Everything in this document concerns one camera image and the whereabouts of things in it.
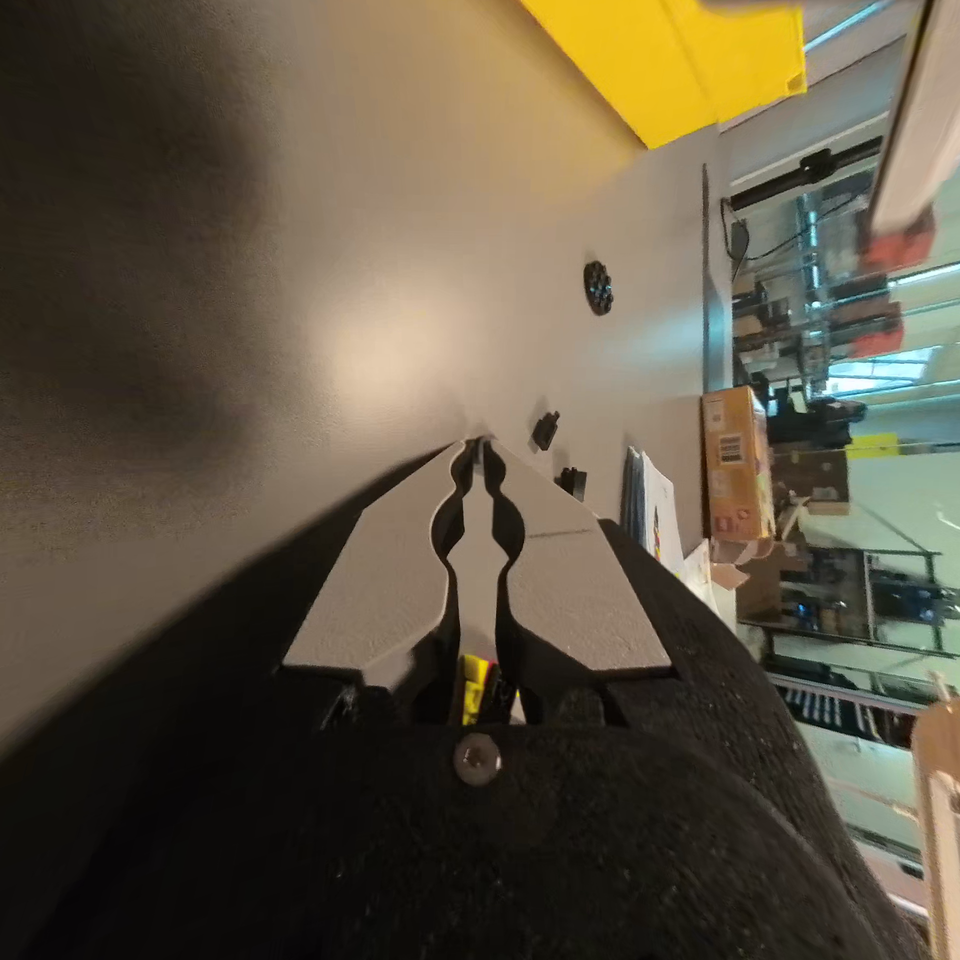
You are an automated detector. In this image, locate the red storage crate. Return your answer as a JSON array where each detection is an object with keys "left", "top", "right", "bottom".
[
  {"left": 851, "top": 300, "right": 905, "bottom": 360},
  {"left": 858, "top": 206, "right": 939, "bottom": 271}
]

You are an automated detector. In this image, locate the closed lego instruction booklet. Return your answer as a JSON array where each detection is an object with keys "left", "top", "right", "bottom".
[{"left": 641, "top": 453, "right": 687, "bottom": 579}]

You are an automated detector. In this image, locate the cluttered metal shelf rack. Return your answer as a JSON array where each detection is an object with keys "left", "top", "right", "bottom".
[{"left": 731, "top": 191, "right": 909, "bottom": 406}]

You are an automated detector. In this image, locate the yellow plastic bin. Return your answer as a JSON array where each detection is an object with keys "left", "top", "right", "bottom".
[{"left": 519, "top": 0, "right": 810, "bottom": 150}]

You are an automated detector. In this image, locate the black stand pole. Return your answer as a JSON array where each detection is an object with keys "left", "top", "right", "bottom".
[{"left": 729, "top": 137, "right": 884, "bottom": 213}]

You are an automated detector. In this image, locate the black round lego plate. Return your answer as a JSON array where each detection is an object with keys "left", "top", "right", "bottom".
[{"left": 582, "top": 260, "right": 615, "bottom": 317}]

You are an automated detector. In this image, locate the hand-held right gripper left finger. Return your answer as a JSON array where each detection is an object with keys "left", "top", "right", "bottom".
[{"left": 282, "top": 441, "right": 472, "bottom": 725}]

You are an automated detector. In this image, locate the yellow black wedge lego assembly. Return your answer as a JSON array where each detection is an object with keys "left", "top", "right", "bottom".
[{"left": 456, "top": 652, "right": 522, "bottom": 727}]

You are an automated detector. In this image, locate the cardboard lego box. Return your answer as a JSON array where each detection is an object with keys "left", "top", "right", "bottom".
[{"left": 701, "top": 386, "right": 781, "bottom": 594}]

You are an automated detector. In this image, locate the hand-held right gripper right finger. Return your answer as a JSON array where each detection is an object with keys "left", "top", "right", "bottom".
[{"left": 480, "top": 439, "right": 672, "bottom": 727}]

